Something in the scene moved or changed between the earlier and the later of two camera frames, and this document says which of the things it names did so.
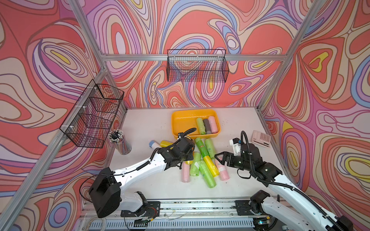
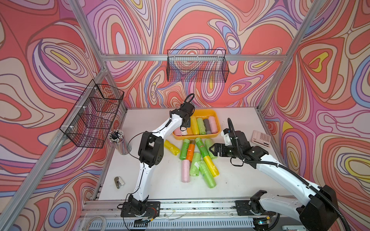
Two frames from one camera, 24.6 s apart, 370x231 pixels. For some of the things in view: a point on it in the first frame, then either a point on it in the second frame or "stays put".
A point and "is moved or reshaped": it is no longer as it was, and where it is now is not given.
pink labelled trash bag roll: (223, 172) to (178, 132)
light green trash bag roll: (202, 126) stays put
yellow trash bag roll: (211, 165) stays put
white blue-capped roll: (153, 145) is moved or reshaped
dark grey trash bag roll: (207, 126) stays put
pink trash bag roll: (213, 124) stays put
